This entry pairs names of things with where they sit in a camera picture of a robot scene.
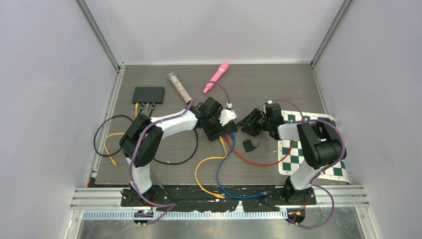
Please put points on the black power adapter with cord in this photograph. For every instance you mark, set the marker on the black power adapter with cord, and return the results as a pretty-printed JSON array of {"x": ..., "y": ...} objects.
[{"x": 249, "y": 146}]

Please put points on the pink marker pen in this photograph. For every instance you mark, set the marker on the pink marker pen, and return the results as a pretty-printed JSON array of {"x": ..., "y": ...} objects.
[{"x": 220, "y": 71}]

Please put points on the small black TP-Link switch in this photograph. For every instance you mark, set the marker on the small black TP-Link switch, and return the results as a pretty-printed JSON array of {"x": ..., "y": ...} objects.
[{"x": 222, "y": 130}]

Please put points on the glitter tube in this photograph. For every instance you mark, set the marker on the glitter tube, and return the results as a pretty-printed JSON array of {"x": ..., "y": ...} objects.
[{"x": 179, "y": 87}]

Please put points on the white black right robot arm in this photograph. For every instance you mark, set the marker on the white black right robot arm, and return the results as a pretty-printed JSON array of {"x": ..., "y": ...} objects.
[{"x": 292, "y": 193}]

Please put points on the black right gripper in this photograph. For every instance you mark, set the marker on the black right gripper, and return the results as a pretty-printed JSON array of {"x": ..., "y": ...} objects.
[{"x": 252, "y": 129}]

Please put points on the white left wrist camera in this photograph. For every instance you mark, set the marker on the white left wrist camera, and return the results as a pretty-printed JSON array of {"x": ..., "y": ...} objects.
[{"x": 227, "y": 115}]

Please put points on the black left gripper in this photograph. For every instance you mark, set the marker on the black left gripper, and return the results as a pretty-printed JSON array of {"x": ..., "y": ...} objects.
[{"x": 216, "y": 117}]

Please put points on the dark grey network switch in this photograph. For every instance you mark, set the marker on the dark grey network switch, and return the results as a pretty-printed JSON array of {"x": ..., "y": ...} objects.
[{"x": 148, "y": 95}]

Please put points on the green white checkerboard mat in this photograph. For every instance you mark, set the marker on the green white checkerboard mat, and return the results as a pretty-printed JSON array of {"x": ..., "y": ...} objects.
[{"x": 315, "y": 151}]

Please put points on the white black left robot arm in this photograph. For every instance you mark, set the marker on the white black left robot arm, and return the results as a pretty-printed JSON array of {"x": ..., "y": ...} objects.
[{"x": 141, "y": 141}]

